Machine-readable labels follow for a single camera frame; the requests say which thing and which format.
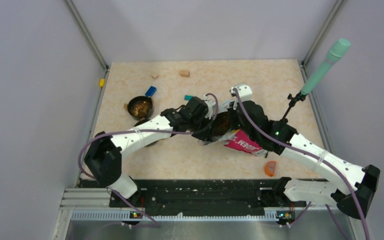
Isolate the orange plastic piece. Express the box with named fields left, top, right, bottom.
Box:
left=264, top=161, right=277, bottom=177

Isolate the black pet bowl far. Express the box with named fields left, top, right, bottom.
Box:
left=124, top=95, right=154, bottom=120

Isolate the wooden block right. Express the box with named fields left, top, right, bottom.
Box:
left=179, top=70, right=191, bottom=78

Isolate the wooden block left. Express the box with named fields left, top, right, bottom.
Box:
left=150, top=73, right=159, bottom=79

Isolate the black pet bowl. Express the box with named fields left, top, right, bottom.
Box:
left=124, top=95, right=154, bottom=120
left=133, top=119, right=161, bottom=148

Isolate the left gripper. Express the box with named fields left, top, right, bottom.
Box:
left=188, top=112, right=215, bottom=141

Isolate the yellow block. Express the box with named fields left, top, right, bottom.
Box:
left=99, top=78, right=106, bottom=88

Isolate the mint green microphone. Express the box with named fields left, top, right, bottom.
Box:
left=300, top=38, right=351, bottom=96

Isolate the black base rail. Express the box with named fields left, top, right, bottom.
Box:
left=128, top=179, right=307, bottom=217

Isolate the black pet bowl near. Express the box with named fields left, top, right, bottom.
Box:
left=133, top=119, right=161, bottom=148

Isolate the wooden block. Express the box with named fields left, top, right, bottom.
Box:
left=179, top=70, right=191, bottom=78
left=150, top=73, right=159, bottom=79

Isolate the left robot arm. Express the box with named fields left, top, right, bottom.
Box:
left=79, top=93, right=219, bottom=207

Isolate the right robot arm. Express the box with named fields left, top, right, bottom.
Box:
left=229, top=83, right=381, bottom=220

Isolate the blue block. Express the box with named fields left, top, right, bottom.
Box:
left=145, top=86, right=157, bottom=98

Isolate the teal block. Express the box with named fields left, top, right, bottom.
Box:
left=183, top=95, right=193, bottom=101

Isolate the pet food bag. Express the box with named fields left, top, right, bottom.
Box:
left=198, top=99, right=269, bottom=158

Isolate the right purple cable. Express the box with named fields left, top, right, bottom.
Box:
left=232, top=87, right=372, bottom=240

